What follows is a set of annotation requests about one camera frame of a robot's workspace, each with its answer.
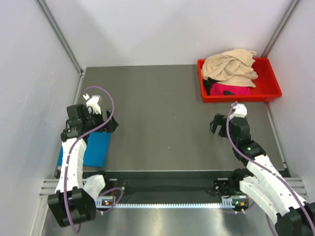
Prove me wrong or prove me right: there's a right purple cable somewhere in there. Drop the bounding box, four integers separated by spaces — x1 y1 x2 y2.
226 101 315 236

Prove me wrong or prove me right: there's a grey slotted cable duct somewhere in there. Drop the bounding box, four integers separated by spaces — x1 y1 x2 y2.
94 196 249 209

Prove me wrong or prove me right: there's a folded blue t shirt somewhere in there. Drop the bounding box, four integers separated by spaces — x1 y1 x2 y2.
69 132 111 168

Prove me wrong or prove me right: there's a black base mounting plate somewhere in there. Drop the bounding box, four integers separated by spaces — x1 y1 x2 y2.
83 169 242 196

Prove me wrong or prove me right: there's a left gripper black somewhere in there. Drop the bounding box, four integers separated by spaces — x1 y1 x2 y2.
83 108 118 133

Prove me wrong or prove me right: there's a black t shirt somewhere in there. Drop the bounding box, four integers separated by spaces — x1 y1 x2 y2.
203 78 218 96

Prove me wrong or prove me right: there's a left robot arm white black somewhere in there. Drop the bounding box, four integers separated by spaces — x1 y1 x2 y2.
48 104 118 228

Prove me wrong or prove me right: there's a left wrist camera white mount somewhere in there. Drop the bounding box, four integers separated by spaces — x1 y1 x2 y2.
83 93 102 115

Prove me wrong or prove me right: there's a red plastic bin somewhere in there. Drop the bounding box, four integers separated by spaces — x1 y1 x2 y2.
197 58 282 103

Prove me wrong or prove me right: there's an aluminium frame rail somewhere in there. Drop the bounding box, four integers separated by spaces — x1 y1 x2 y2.
39 178 87 197

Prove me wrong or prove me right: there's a pink t shirt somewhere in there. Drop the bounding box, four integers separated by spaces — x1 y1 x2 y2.
210 83 251 96

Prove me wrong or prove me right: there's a beige t shirt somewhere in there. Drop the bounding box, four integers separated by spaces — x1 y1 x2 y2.
201 49 258 88

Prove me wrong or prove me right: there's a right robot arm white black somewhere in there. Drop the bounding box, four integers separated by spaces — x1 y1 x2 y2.
210 114 315 236

